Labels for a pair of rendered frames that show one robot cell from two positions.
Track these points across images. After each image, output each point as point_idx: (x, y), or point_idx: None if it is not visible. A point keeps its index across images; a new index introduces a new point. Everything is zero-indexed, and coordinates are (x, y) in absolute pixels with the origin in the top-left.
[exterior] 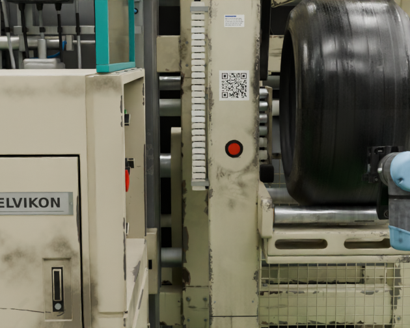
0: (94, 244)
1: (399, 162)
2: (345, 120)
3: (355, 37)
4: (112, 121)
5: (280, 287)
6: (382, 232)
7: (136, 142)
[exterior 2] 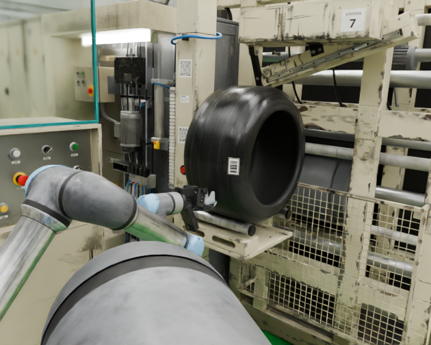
0: None
1: (137, 199)
2: (193, 165)
3: (211, 115)
4: None
5: (280, 251)
6: (230, 237)
7: (96, 160)
